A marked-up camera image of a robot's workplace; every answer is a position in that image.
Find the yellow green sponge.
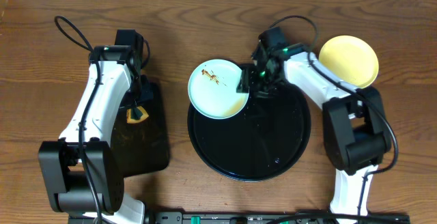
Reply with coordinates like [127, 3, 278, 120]
[126, 106, 149, 124]

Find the light blue plate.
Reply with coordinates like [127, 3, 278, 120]
[188, 59, 249, 120]

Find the yellow plate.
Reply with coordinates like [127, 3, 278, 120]
[319, 36, 379, 88]

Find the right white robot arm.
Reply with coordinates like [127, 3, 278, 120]
[238, 40, 399, 223]

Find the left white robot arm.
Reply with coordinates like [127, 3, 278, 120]
[38, 45, 145, 223]

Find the black round tray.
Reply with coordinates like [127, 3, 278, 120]
[187, 82, 311, 182]

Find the black rectangular tray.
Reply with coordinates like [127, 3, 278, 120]
[111, 83, 170, 178]

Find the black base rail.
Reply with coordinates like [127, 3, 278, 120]
[144, 212, 410, 224]

